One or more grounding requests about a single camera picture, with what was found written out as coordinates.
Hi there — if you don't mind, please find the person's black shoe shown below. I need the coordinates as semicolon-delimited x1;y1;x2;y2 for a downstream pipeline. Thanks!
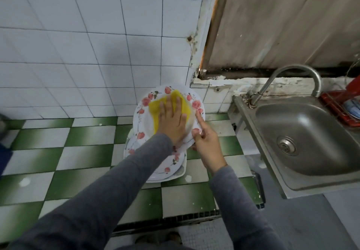
135;233;162;246
163;231;182;246

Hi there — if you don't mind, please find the glass jar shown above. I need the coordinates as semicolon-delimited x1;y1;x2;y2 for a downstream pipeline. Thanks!
0;115;9;141

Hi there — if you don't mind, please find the stainless steel sink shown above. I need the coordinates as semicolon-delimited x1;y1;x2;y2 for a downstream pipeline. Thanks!
232;92;360;199

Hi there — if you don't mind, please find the person's right forearm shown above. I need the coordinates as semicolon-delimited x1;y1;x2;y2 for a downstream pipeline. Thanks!
209;165;288;250

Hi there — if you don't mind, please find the person's left hand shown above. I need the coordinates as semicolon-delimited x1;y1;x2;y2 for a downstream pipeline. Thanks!
156;92;189;146

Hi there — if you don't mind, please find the blue plastic box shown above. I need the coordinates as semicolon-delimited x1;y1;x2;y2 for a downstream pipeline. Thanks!
0;143;13;176

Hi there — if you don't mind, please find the metal faucet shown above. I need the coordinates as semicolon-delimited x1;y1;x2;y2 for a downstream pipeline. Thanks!
247;64;323;108

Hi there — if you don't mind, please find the person's right hand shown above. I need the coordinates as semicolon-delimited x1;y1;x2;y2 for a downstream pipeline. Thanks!
191;112;227;174

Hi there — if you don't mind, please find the white bowl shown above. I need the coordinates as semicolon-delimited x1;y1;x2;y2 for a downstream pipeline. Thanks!
344;98;360;120

